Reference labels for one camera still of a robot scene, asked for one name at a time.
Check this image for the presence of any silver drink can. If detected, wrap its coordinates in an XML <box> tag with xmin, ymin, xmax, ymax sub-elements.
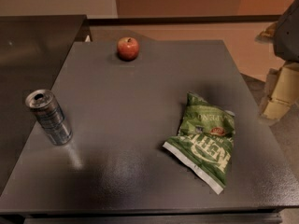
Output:
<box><xmin>25</xmin><ymin>90</ymin><xmax>72</xmax><ymax>146</ymax></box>

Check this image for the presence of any green chip bag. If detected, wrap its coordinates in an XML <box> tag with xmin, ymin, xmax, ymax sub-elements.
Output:
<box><xmin>163</xmin><ymin>92</ymin><xmax>235</xmax><ymax>194</ymax></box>

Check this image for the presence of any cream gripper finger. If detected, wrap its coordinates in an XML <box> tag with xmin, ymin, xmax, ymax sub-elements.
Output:
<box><xmin>260</xmin><ymin>62</ymin><xmax>299</xmax><ymax>120</ymax></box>

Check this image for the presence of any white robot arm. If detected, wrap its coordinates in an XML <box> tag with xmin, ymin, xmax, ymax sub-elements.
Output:
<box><xmin>260</xmin><ymin>0</ymin><xmax>299</xmax><ymax>120</ymax></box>

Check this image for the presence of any red apple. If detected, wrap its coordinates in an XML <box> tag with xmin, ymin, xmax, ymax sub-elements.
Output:
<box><xmin>117</xmin><ymin>37</ymin><xmax>139</xmax><ymax>61</ymax></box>

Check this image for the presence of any dark side cabinet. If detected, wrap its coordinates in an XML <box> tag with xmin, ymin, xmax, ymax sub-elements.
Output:
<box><xmin>0</xmin><ymin>15</ymin><xmax>91</xmax><ymax>193</ymax></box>

